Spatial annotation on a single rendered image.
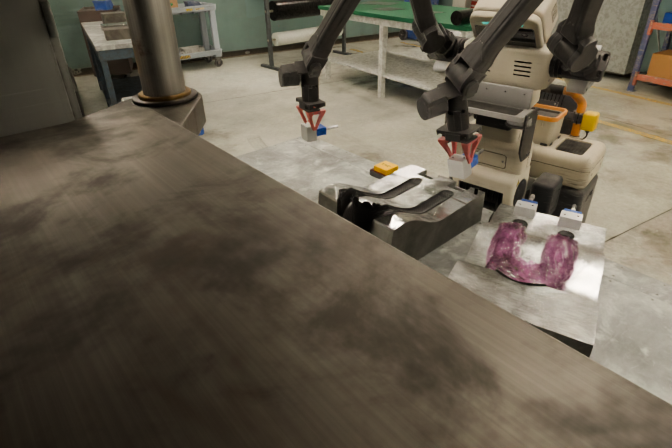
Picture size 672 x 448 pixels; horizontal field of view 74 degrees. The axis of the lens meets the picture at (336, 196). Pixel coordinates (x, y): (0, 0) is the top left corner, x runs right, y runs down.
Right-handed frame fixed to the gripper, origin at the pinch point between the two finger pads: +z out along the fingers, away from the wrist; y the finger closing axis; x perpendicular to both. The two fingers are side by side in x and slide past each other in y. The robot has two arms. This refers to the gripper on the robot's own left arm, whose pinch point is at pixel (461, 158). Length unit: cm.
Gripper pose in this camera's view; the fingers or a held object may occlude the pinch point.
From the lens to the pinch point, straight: 127.2
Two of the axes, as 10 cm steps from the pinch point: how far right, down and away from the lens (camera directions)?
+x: 7.3, -4.5, 5.1
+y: 6.5, 2.2, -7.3
